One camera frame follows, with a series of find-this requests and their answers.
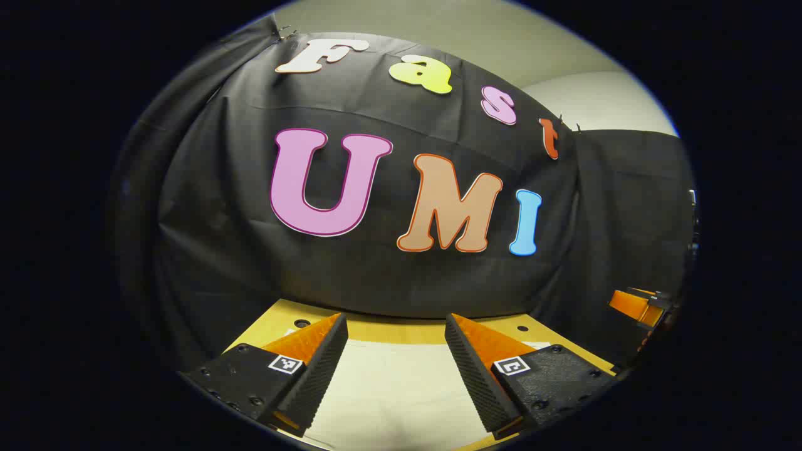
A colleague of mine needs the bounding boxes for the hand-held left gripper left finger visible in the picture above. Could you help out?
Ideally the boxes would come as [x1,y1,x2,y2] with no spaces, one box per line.
[179,312,350,438]

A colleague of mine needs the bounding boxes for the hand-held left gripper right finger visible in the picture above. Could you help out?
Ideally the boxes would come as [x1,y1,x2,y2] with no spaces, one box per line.
[444,313,621,440]

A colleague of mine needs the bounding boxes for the white jeans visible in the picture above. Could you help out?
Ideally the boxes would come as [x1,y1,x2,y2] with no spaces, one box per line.
[283,327,553,451]

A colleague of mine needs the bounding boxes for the black backdrop cloth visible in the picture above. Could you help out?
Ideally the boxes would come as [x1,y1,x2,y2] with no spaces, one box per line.
[110,16,697,376]

